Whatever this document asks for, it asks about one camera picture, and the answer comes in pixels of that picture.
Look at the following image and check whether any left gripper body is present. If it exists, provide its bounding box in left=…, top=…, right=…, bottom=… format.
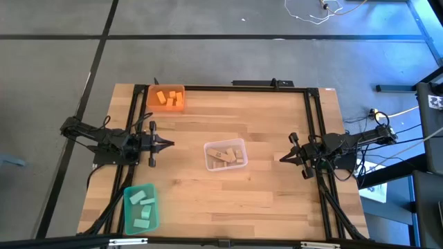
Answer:
left=140, top=121, right=157, bottom=167

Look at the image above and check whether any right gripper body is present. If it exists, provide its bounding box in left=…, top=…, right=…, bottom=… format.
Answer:
left=289, top=132, right=321, bottom=180

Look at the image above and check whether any orange plastic bin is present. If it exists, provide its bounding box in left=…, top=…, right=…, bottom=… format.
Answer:
left=146, top=84, right=186, bottom=113

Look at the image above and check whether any clear plastic bin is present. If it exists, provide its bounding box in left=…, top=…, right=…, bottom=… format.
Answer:
left=203, top=138, right=249, bottom=172

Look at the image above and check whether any teal plastic bin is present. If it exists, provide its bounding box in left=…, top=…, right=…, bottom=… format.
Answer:
left=123, top=183, right=161, bottom=237

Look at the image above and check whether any white paper sheet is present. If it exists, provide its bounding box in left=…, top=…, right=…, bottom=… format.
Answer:
left=359, top=182, right=388, bottom=204

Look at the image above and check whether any blue metal floor bar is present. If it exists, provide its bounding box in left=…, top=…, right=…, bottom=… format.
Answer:
left=375, top=84, right=418, bottom=93

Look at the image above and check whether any dark grey cabinet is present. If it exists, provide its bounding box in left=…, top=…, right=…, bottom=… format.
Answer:
left=411, top=65, right=443, bottom=249

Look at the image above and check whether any black crossbar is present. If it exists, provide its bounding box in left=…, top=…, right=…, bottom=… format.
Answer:
left=0, top=233, right=443, bottom=249

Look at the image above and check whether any blue tape strip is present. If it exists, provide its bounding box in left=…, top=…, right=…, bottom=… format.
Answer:
left=0, top=154, right=28, bottom=168

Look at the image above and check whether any black white marker tag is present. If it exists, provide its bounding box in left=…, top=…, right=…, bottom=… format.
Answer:
left=428, top=95, right=443, bottom=111

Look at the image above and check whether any black aluminium table frame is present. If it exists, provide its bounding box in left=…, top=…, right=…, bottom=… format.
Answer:
left=81, top=82, right=370, bottom=243

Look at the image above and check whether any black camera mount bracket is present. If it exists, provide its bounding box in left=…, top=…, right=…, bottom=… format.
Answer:
left=231, top=78, right=295, bottom=88

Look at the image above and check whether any silver metal bracket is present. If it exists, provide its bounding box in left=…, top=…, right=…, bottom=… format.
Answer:
left=300, top=241, right=342, bottom=249
left=109, top=237, right=149, bottom=246

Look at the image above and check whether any pale yellow power cable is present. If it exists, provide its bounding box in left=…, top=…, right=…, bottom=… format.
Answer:
left=383, top=105, right=420, bottom=119

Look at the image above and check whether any white floor cable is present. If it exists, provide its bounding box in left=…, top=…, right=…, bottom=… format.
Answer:
left=284, top=0, right=344, bottom=26

